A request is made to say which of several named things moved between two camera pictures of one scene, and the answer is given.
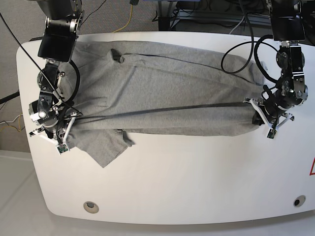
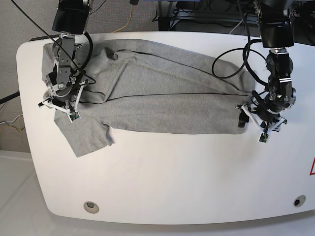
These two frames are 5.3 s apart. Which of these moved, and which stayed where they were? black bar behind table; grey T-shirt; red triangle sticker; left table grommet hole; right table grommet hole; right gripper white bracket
Moved: grey T-shirt; right gripper white bracket
Stayed: right table grommet hole; red triangle sticker; black bar behind table; left table grommet hole
